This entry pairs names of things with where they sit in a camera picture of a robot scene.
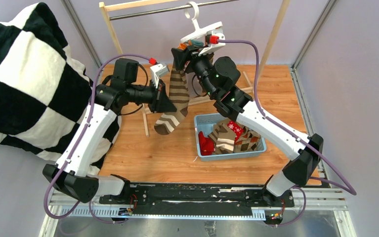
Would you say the teal clothes peg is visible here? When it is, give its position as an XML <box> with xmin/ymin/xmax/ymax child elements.
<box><xmin>187</xmin><ymin>39</ymin><xmax>205</xmax><ymax>47</ymax></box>

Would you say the red patterned sock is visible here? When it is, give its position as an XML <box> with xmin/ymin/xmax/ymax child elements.
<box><xmin>227</xmin><ymin>120</ymin><xmax>245</xmax><ymax>140</ymax></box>

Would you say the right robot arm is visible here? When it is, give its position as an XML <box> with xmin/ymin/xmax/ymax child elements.
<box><xmin>171</xmin><ymin>46</ymin><xmax>324</xmax><ymax>206</ymax></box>

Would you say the tan brown sock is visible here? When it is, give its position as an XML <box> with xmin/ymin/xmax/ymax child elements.
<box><xmin>216</xmin><ymin>118</ymin><xmax>231</xmax><ymax>128</ymax></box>

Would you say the black white checkered blanket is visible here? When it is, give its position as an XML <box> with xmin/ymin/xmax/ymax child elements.
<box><xmin>0</xmin><ymin>2</ymin><xmax>123</xmax><ymax>177</ymax></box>

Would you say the light blue plastic basket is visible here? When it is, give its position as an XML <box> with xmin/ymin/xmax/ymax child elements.
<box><xmin>194</xmin><ymin>114</ymin><xmax>266</xmax><ymax>161</ymax></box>

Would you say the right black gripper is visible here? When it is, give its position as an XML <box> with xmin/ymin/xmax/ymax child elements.
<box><xmin>171</xmin><ymin>45</ymin><xmax>217</xmax><ymax>99</ymax></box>

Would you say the brown striped sock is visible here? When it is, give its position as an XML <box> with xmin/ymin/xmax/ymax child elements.
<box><xmin>208</xmin><ymin>124</ymin><xmax>235</xmax><ymax>155</ymax></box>
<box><xmin>154</xmin><ymin>63</ymin><xmax>190</xmax><ymax>135</ymax></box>

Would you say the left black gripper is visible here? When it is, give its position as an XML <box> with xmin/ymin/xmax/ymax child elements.
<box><xmin>126</xmin><ymin>79</ymin><xmax>177</xmax><ymax>113</ymax></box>

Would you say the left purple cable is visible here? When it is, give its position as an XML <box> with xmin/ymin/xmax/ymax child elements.
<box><xmin>43</xmin><ymin>53</ymin><xmax>158</xmax><ymax>225</ymax></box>

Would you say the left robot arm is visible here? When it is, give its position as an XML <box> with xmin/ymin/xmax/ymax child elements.
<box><xmin>42</xmin><ymin>58</ymin><xmax>176</xmax><ymax>204</ymax></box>

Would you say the white round clip hanger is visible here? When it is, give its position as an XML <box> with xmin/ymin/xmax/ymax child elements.
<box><xmin>180</xmin><ymin>1</ymin><xmax>223</xmax><ymax>43</ymax></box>

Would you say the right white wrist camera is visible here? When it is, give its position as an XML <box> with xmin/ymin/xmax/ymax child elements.
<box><xmin>198</xmin><ymin>27</ymin><xmax>225</xmax><ymax>56</ymax></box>

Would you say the wooden clothes rack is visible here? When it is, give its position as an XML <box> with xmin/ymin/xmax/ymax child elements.
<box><xmin>99</xmin><ymin>0</ymin><xmax>292</xmax><ymax>137</ymax></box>

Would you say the orange clothes peg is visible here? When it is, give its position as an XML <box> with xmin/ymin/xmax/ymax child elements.
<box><xmin>178</xmin><ymin>43</ymin><xmax>188</xmax><ymax>50</ymax></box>

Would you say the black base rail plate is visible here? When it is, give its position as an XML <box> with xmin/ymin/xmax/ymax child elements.
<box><xmin>99</xmin><ymin>183</ymin><xmax>295</xmax><ymax>217</ymax></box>

